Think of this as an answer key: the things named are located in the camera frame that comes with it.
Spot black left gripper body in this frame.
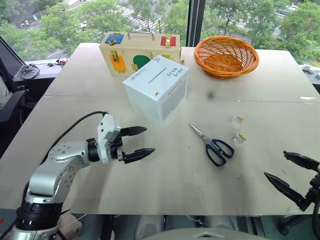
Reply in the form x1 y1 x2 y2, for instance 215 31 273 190
107 129 126 163

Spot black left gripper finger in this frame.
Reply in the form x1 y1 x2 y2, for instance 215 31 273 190
121 126 148 138
123 147 156 165

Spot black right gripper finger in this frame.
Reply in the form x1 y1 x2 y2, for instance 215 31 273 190
263 171 314 213
283 150 320 173

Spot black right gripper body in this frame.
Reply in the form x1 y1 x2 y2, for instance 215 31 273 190
305 171 320 205

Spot white slotted box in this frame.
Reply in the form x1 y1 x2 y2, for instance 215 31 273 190
122 55 190 129

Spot black stand base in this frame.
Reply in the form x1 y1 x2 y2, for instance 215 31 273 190
276 214 314 236

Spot clear plastic connector lower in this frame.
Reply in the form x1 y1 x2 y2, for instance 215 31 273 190
231 132 248 145

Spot clear plastic connector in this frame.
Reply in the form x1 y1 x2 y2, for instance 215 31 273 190
231 132 248 145
229 115 245 126

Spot white cylinder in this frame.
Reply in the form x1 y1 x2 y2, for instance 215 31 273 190
206 215 237 231
134 214 165 240

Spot clear plastic connector upper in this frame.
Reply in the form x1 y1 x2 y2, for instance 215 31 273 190
229 115 245 126

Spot wooden latch lock box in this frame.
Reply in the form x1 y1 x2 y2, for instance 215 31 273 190
99 31 186 77

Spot brown padded object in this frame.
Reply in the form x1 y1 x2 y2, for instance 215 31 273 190
58 213 84 238

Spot bunch of keys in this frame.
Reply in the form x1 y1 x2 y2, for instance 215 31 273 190
44 57 69 69

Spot black chair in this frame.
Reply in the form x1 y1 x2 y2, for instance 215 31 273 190
0 58 33 124

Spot orange wicker basket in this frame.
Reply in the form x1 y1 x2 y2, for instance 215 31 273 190
193 35 260 80

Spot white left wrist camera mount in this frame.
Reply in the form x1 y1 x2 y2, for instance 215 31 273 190
96 114 122 165

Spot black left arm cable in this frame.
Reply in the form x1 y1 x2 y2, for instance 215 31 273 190
39 111 109 165

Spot blue-handled scissors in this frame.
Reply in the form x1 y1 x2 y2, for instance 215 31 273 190
188 123 236 168

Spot coiled grey cable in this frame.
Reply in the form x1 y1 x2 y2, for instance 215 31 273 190
19 63 41 80

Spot dark window frame post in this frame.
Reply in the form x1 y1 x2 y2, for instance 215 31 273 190
186 0 207 48

